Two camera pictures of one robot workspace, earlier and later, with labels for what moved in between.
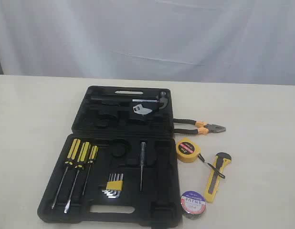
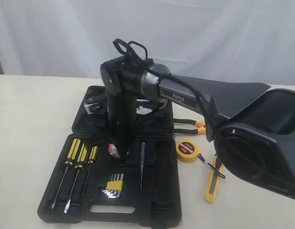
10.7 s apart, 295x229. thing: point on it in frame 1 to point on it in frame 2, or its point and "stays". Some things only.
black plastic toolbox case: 120,164 stays
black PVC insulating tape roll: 193,204 to 113,150
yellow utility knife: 221,159 stays
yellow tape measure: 188,150 stays
